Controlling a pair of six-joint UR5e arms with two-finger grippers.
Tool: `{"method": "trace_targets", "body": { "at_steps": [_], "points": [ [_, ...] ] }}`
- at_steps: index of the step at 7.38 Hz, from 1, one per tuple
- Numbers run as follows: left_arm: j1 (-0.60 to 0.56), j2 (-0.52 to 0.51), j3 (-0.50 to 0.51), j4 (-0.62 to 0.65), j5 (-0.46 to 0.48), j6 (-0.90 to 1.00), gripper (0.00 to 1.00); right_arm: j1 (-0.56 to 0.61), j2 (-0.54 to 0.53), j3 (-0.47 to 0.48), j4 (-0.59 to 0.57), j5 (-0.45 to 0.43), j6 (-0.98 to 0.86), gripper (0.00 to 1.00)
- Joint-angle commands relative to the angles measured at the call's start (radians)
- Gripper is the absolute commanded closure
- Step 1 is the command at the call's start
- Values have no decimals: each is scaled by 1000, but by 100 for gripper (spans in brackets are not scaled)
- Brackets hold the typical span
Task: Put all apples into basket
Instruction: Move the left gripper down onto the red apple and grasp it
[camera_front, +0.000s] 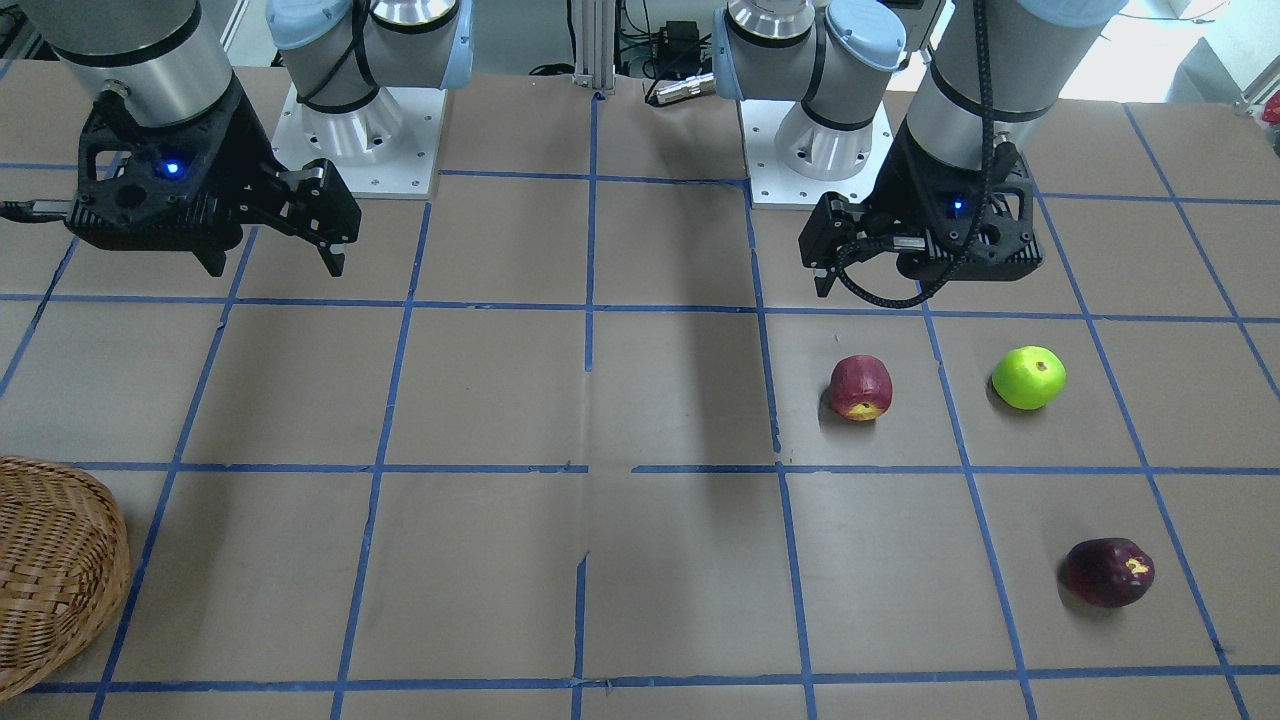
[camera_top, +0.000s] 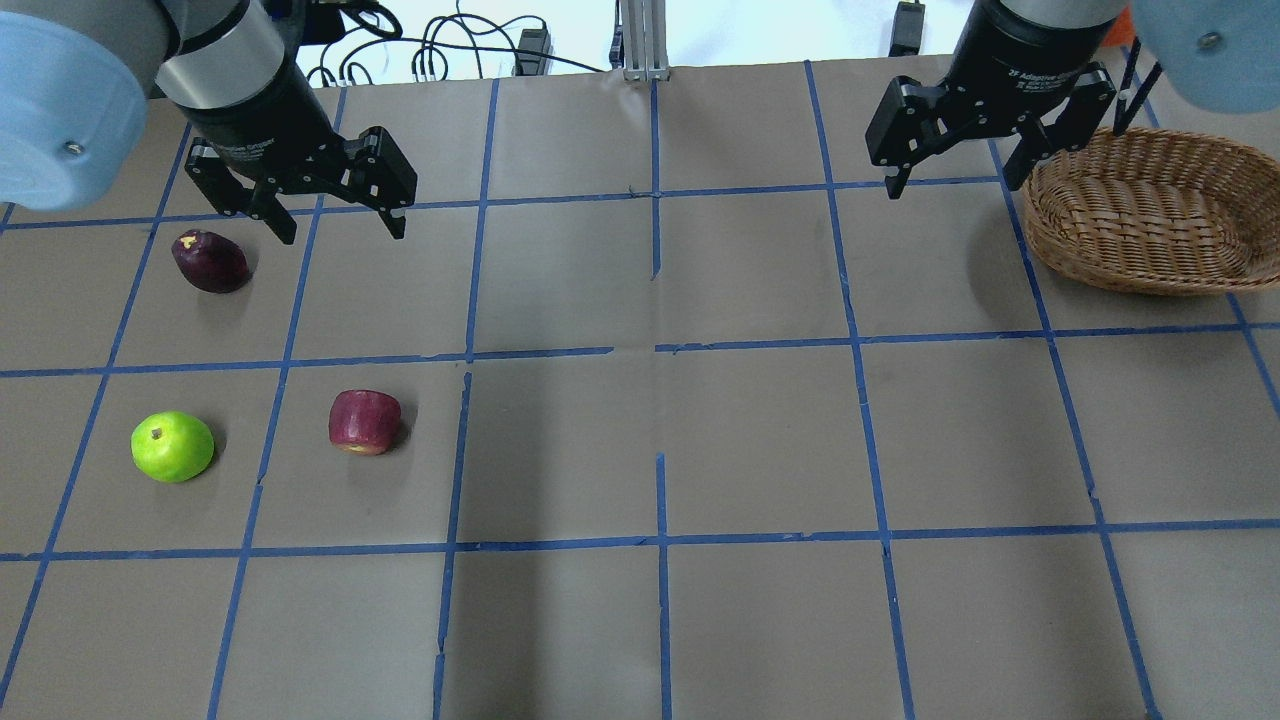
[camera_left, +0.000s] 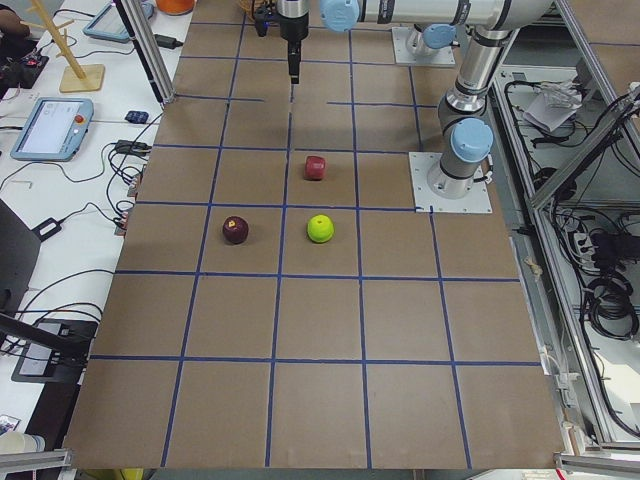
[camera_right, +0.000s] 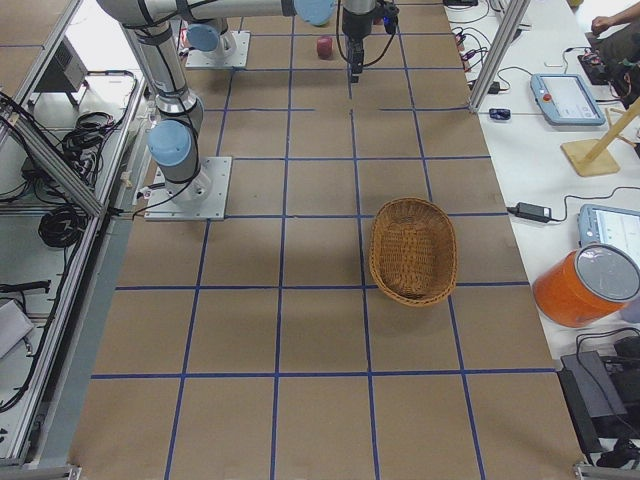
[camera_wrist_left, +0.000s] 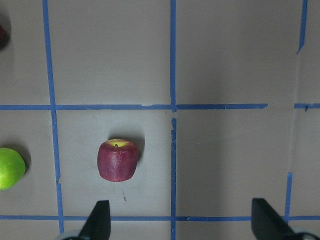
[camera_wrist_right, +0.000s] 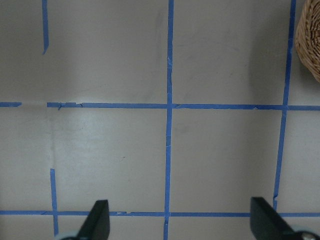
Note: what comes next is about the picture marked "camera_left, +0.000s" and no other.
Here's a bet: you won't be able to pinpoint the aluminium frame post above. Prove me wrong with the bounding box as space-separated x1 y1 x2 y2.
115 0 176 105

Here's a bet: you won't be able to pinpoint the blue teach pendant far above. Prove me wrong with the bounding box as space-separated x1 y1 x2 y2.
82 1 130 43

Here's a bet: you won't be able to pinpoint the blue teach pendant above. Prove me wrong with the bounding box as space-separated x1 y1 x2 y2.
82 1 130 43
10 97 94 162

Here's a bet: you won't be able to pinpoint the coiled black cables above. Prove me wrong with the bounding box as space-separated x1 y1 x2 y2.
582 272 640 341

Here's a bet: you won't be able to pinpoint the wooden stand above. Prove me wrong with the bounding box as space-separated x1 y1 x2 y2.
28 0 105 94

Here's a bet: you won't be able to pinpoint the blue teach pendant near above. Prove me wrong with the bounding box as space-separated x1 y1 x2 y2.
10 97 94 162

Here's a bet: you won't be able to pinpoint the green apple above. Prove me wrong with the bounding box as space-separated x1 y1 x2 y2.
307 214 335 244

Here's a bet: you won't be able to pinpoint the crumpled white paper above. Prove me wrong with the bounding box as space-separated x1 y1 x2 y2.
523 80 582 133

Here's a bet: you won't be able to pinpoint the black power adapter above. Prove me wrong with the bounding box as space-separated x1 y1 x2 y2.
154 34 184 50

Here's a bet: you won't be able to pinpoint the dark red apple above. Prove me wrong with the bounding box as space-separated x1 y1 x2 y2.
222 216 250 245

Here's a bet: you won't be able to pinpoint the orange bucket with lid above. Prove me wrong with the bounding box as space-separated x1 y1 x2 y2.
156 0 196 16

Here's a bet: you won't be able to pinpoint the small blue device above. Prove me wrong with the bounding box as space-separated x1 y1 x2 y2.
124 110 149 124

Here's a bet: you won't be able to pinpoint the red cube-shaped apple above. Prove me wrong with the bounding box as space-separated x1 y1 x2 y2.
304 155 327 181

